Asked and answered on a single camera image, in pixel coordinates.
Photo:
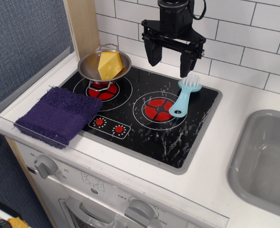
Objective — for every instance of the light blue dish brush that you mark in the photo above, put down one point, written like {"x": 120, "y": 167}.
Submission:
{"x": 188, "y": 85}

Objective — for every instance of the wooden side post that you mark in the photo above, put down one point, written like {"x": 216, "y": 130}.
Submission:
{"x": 82, "y": 21}

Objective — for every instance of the white toy oven front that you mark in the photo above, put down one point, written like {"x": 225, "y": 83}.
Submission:
{"x": 76, "y": 199}

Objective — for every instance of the grey sink basin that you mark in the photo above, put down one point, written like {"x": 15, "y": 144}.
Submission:
{"x": 254, "y": 171}

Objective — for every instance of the black toy stove top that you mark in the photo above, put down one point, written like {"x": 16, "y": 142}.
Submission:
{"x": 135, "y": 119}

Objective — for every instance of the grey right oven knob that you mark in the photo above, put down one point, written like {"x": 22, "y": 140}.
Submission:
{"x": 140, "y": 212}

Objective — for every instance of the yellow black object on floor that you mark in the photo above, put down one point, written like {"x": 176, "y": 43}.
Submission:
{"x": 13, "y": 223}

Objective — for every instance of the grey left oven knob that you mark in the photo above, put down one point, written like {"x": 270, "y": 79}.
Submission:
{"x": 45, "y": 166}

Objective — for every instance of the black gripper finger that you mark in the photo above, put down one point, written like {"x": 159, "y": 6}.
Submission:
{"x": 153, "y": 51}
{"x": 187, "y": 62}

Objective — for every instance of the yellow cheese wedge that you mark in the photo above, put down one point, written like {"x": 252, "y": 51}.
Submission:
{"x": 110, "y": 65}

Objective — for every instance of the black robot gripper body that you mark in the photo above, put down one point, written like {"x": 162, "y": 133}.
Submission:
{"x": 173, "y": 29}

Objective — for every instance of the small steel wok pan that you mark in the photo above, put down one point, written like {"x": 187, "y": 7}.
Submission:
{"x": 88, "y": 68}

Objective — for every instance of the purple knitted cloth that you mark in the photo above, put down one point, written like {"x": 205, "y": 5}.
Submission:
{"x": 58, "y": 116}

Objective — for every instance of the grey oven knob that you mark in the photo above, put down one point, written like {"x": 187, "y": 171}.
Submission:
{"x": 140, "y": 212}
{"x": 45, "y": 166}

